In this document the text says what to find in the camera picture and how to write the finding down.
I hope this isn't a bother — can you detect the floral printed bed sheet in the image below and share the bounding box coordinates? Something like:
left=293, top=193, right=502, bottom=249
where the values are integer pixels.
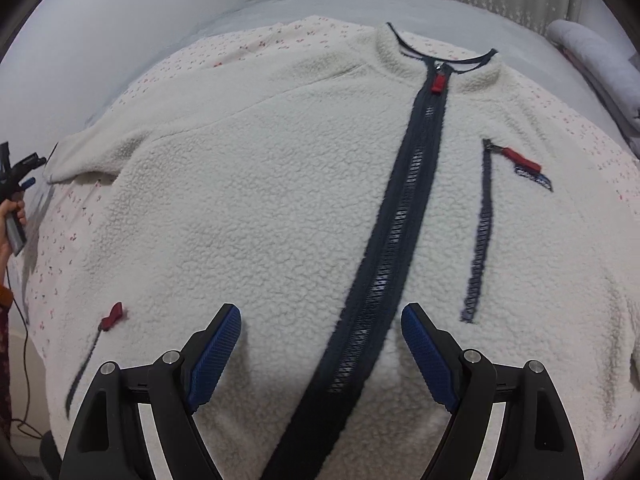
left=20, top=14, right=640, bottom=461

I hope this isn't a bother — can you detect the person's left hand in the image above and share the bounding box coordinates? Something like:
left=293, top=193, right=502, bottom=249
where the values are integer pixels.
left=0, top=199, right=28, bottom=262

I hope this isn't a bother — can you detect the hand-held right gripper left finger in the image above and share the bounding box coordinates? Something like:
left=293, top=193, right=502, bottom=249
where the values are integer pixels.
left=60, top=302, right=242, bottom=480

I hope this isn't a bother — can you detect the grey bed cover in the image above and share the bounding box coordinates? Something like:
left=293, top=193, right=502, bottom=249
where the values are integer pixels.
left=82, top=0, right=636, bottom=161

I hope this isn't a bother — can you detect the person's patterned garment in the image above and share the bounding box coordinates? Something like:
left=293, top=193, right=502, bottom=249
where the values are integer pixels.
left=0, top=304, right=14, bottom=423

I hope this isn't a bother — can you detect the folded grey blanket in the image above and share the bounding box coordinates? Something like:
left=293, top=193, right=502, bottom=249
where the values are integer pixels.
left=545, top=19, right=640, bottom=153

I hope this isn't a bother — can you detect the cream fleece zip jacket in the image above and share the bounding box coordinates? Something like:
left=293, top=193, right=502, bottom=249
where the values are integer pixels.
left=42, top=22, right=640, bottom=480

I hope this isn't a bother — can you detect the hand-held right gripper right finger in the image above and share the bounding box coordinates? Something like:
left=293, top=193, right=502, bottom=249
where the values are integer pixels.
left=401, top=302, right=586, bottom=480

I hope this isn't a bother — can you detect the black cable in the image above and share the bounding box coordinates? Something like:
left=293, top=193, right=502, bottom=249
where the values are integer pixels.
left=4, top=260, right=48, bottom=443

